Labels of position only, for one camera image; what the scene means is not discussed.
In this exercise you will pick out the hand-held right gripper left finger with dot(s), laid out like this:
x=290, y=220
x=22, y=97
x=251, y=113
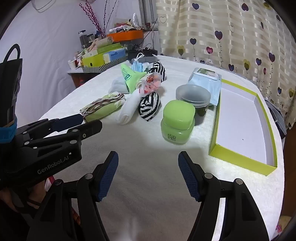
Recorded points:
x=107, y=176

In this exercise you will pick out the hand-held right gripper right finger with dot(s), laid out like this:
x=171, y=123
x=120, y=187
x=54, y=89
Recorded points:
x=188, y=176

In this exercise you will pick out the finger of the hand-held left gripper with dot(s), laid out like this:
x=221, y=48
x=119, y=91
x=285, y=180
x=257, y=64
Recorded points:
x=90, y=128
x=69, y=120

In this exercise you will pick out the green towel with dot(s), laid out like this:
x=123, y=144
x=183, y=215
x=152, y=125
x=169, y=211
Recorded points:
x=104, y=109

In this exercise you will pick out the black white striped sock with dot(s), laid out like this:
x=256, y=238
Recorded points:
x=148, y=106
x=159, y=69

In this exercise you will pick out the green grip sock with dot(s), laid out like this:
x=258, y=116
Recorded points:
x=128, y=78

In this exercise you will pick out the floral plastic packet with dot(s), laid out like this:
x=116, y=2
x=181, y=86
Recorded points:
x=150, y=84

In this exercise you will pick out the yellow-green cardboard box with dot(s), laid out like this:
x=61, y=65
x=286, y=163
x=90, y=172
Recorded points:
x=240, y=120

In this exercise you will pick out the blue face mask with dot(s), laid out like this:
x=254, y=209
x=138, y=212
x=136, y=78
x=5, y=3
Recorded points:
x=138, y=64

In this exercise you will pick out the light blue wet wipes pack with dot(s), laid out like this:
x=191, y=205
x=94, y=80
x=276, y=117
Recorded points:
x=205, y=85

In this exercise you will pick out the person's left hand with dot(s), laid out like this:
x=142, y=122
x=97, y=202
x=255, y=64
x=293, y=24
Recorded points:
x=34, y=195

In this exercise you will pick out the wooden side table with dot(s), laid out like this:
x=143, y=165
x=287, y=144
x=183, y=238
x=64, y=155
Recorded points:
x=79, y=78

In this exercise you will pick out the paper cup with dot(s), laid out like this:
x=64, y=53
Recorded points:
x=72, y=64

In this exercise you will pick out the green cream jar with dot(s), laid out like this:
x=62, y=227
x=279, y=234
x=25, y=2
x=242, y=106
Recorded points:
x=178, y=115

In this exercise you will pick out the yellow-green storage box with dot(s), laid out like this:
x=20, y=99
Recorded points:
x=94, y=60

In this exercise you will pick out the striped patterned tray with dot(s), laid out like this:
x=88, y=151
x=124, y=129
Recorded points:
x=108, y=66

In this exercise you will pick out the blue tissue box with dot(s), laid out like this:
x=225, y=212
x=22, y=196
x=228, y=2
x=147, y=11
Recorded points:
x=113, y=55

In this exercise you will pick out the clear plastic round container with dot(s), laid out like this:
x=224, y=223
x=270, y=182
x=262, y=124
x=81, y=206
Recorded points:
x=193, y=95

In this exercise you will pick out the green flat box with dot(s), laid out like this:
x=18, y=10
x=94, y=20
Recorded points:
x=108, y=48

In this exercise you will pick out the blender jar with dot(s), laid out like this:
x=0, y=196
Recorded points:
x=82, y=39

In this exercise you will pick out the rolled beige towel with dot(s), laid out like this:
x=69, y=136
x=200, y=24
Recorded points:
x=103, y=42

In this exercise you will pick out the grey power strip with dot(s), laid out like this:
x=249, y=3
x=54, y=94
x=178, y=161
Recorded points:
x=143, y=54

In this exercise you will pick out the orange tray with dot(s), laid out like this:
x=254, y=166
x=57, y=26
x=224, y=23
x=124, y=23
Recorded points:
x=126, y=36

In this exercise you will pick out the purple flower branches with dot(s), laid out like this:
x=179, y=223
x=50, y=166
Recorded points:
x=92, y=18

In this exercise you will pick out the heap of small toiletries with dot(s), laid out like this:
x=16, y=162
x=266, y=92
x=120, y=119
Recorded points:
x=124, y=26

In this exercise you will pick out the heart print curtain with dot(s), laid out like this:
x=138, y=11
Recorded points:
x=219, y=18

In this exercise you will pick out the dark window frame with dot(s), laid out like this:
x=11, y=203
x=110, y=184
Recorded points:
x=148, y=11

